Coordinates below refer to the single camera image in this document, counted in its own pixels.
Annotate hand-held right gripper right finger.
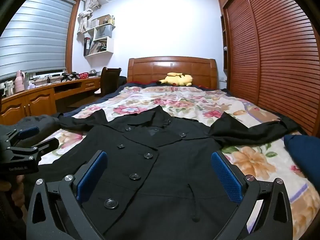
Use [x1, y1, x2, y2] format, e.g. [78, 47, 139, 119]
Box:
[211, 151, 293, 240]

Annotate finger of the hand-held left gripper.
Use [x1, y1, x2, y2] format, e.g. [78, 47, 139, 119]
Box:
[6, 137, 60, 166]
[9, 126, 40, 147]

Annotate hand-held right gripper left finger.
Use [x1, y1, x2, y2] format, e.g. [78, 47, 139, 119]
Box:
[26, 150, 108, 240]

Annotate black buttoned coat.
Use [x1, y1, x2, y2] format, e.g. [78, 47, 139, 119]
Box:
[32, 105, 304, 240]

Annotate person's left hand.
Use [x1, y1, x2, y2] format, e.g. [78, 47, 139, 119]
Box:
[0, 174, 26, 208]

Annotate grey garment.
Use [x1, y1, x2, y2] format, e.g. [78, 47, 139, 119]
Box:
[21, 114, 60, 137]

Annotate wooden desk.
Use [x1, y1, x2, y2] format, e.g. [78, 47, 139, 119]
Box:
[0, 76, 102, 125]

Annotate white device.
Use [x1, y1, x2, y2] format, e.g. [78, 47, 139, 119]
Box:
[0, 81, 14, 97]

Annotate pink bottle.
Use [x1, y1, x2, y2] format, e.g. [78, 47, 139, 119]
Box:
[15, 70, 26, 92]

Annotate black tool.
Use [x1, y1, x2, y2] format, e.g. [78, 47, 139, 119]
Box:
[61, 72, 79, 82]

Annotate dark blue pillow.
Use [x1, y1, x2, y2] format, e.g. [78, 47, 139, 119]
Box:
[284, 134, 320, 173]

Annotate floral blanket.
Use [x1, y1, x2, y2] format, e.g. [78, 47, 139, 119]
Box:
[37, 86, 320, 240]

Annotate brown chair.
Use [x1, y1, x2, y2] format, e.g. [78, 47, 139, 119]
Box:
[94, 67, 122, 97]

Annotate grey window blind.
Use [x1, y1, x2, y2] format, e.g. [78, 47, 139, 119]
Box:
[0, 0, 77, 79]

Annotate yellow plush toy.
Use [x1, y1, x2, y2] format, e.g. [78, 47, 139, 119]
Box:
[157, 72, 193, 87]

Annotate leaning books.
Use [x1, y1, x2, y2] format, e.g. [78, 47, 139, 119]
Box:
[91, 40, 108, 54]

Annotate wooden bed headboard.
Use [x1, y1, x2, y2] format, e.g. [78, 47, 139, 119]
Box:
[127, 57, 218, 90]

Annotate white paper bag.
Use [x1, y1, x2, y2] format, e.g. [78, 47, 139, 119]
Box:
[96, 25, 113, 40]

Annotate white tied curtain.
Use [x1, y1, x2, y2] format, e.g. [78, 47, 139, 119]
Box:
[77, 0, 100, 34]

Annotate wooden louvered wardrobe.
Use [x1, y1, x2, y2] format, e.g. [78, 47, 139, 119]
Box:
[217, 0, 320, 140]

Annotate white wall shelf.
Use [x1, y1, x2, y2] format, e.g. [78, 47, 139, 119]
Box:
[84, 14, 117, 57]

